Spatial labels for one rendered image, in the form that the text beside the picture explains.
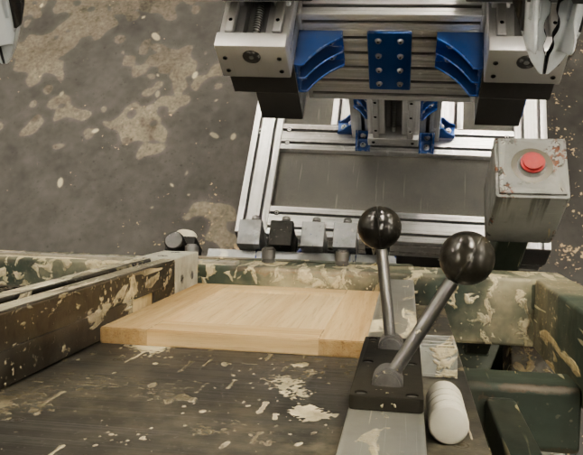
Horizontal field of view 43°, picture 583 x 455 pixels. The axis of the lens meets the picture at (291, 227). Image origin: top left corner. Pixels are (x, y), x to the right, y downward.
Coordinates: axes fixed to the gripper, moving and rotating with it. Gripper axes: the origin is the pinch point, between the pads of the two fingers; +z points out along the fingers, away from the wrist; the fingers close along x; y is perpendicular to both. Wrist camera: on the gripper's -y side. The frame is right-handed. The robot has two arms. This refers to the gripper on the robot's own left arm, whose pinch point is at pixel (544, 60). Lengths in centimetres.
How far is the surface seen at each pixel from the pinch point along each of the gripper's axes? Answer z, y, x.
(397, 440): 3, 52, -12
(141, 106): 78, -141, -113
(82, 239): 103, -94, -119
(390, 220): 3.0, 29.4, -14.5
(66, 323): 19, 30, -48
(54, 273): 46, -11, -75
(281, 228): 49, -33, -39
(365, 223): 3.4, 29.6, -16.6
